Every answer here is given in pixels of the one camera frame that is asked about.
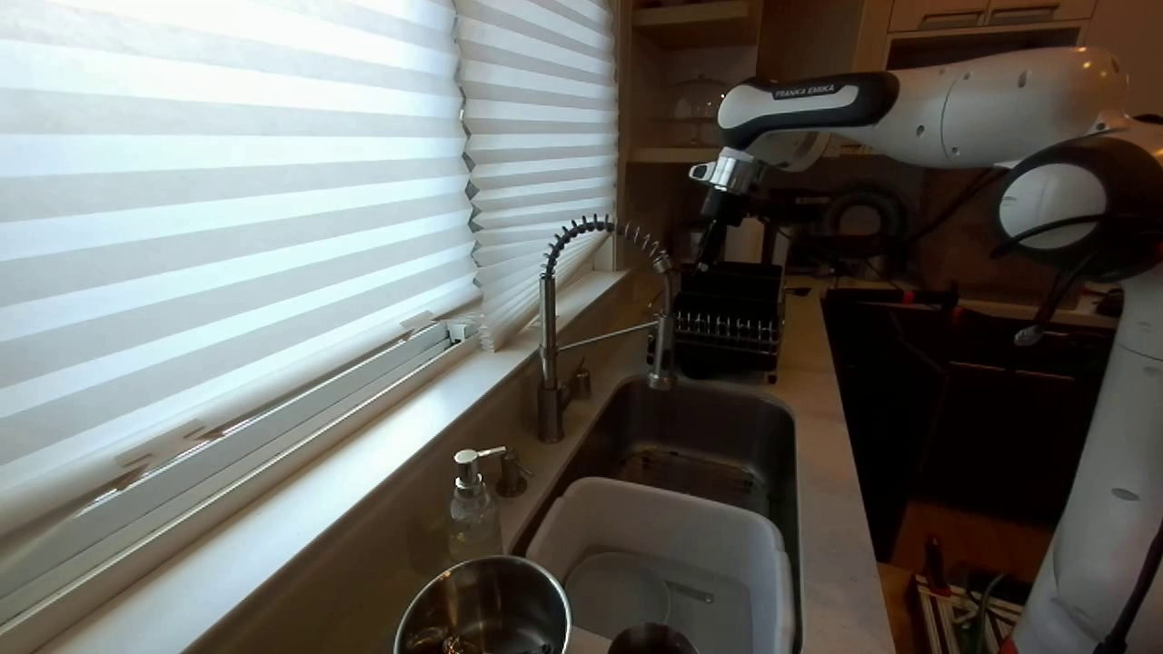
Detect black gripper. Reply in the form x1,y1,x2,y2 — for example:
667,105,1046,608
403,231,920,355
694,191,743,254

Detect steel faucet handle lever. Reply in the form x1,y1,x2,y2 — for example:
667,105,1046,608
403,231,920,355
557,350,599,407

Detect steel pull-down kitchen faucet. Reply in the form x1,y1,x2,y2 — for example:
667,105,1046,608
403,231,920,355
532,215,680,447

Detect black dish rack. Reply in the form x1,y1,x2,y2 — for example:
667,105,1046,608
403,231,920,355
667,260,789,381

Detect glass dome cover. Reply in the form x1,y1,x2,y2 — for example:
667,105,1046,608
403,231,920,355
667,73,727,124

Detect narrow white window blind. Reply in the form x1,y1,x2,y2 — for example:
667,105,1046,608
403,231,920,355
451,0,622,355

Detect stainless steel sink basin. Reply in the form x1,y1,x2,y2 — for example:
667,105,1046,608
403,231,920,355
578,371,803,550

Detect white plastic wash tub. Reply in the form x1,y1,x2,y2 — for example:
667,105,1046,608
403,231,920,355
524,472,798,654

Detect wooden upper cabinet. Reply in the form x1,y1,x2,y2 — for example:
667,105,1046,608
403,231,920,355
883,0,1104,37

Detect clear soap pump bottle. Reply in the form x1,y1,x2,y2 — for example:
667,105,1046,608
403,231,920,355
445,445,511,565

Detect stainless steel pot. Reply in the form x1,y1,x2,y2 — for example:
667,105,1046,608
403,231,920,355
388,552,578,654

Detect wide white window blind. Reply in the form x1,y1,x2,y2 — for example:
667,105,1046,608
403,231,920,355
0,0,483,633

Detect wooden wall shelf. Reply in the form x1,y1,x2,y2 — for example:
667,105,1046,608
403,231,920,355
622,0,770,171

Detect wire sink grid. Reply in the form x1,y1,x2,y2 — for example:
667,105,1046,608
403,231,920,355
622,440,776,515

